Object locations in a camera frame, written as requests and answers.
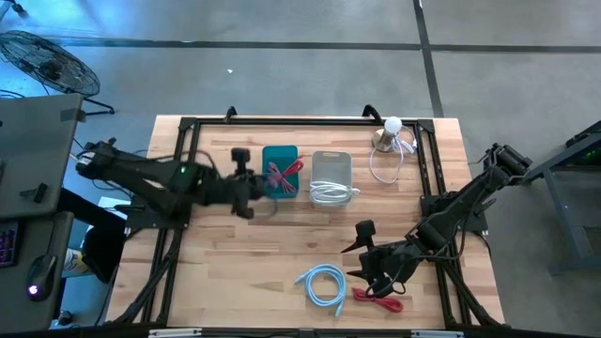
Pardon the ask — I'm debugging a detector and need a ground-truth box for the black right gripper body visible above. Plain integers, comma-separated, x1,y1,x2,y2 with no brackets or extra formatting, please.
359,239,423,300

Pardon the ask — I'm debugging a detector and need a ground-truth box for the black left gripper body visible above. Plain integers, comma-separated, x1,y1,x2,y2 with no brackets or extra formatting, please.
219,171,267,208

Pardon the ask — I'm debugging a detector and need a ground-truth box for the light blue cable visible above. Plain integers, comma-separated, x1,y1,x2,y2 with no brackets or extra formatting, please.
294,263,348,317

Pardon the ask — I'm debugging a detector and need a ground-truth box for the red USB cable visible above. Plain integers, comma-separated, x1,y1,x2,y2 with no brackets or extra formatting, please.
351,286,405,315
265,158,306,196

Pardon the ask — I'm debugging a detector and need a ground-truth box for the white cable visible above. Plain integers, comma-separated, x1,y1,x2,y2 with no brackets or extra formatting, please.
308,180,362,206

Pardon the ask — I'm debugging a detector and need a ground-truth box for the grey plastic bin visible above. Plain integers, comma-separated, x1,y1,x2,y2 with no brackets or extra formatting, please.
309,149,354,210

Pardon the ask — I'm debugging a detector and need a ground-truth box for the teal plastic bin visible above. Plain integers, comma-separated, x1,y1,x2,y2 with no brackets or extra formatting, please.
261,145,301,200

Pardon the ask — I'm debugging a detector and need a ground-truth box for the brass lamp with white bulb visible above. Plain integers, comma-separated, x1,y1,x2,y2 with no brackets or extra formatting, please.
370,115,405,154

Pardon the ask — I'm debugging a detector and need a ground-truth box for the black bag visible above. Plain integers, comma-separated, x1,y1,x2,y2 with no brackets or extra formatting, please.
82,223,128,284

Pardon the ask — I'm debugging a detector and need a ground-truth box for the yellow printed packet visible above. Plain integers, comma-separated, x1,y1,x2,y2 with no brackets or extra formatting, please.
63,248,89,276

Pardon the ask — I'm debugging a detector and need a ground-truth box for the dark metal cart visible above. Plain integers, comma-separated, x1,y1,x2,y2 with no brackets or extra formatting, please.
516,119,601,276

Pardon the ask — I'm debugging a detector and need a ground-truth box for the black desk clamp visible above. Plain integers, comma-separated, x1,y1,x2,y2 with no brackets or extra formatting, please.
19,182,50,204

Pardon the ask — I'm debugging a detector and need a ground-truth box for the grey side desk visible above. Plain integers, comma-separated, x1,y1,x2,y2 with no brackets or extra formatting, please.
0,92,85,334

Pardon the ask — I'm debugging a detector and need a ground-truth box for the black computer mouse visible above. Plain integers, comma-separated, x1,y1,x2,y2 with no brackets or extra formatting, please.
25,253,58,302

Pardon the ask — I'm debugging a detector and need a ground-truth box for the black floor fan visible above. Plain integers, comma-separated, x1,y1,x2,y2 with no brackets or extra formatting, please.
0,30,116,116

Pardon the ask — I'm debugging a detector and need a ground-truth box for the black keyboard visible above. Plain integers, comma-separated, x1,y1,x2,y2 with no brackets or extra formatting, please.
0,220,20,269

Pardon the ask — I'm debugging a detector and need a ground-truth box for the black aluminium table frame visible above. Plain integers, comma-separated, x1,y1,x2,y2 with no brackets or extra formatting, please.
105,103,506,338

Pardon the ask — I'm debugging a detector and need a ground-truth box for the white lamp cord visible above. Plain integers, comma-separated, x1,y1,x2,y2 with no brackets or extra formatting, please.
368,126,420,185

